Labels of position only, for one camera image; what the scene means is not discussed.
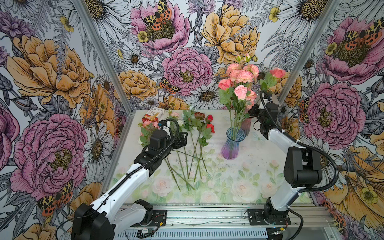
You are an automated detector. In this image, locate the pink rose stem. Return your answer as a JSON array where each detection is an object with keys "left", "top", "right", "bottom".
[
  {"left": 233, "top": 85, "right": 248, "bottom": 128},
  {"left": 259, "top": 68, "right": 286, "bottom": 93}
]

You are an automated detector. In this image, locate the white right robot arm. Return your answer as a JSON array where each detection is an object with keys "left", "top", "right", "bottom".
[{"left": 251, "top": 103, "right": 322, "bottom": 222}]

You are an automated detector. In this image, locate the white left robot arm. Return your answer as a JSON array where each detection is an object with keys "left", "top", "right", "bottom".
[{"left": 71, "top": 130, "right": 188, "bottom": 240}]

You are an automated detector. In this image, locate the dark pink glass vase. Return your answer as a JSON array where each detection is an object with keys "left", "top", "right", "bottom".
[{"left": 241, "top": 118, "right": 252, "bottom": 137}]

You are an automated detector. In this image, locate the pink purple glass vase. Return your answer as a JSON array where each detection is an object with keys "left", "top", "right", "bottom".
[{"left": 221, "top": 127, "right": 246, "bottom": 160}]

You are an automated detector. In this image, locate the red white small box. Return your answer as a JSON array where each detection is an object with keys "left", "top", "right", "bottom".
[{"left": 142, "top": 107, "right": 165, "bottom": 123}]

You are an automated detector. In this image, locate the white pink flower stem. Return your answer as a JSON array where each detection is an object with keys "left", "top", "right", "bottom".
[{"left": 168, "top": 110, "right": 190, "bottom": 179}]

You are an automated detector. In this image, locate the black corrugated left cable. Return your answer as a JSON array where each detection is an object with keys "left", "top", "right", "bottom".
[{"left": 53, "top": 117, "right": 180, "bottom": 240}]

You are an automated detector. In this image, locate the black corrugated cable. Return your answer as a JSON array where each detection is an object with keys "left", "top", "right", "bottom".
[
  {"left": 53, "top": 117, "right": 180, "bottom": 240},
  {"left": 259, "top": 91, "right": 339, "bottom": 193}
]

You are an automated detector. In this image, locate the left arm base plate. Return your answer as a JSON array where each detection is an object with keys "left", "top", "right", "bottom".
[{"left": 132, "top": 200, "right": 168, "bottom": 227}]

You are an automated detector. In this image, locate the black corrugated right cable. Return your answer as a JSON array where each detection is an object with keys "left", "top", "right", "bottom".
[{"left": 259, "top": 91, "right": 339, "bottom": 193}]

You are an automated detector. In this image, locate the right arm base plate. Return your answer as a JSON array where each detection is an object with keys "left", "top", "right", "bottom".
[{"left": 245, "top": 197, "right": 291, "bottom": 226}]

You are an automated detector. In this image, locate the aluminium rail frame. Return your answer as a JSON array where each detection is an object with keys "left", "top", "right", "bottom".
[{"left": 113, "top": 205, "right": 342, "bottom": 240}]

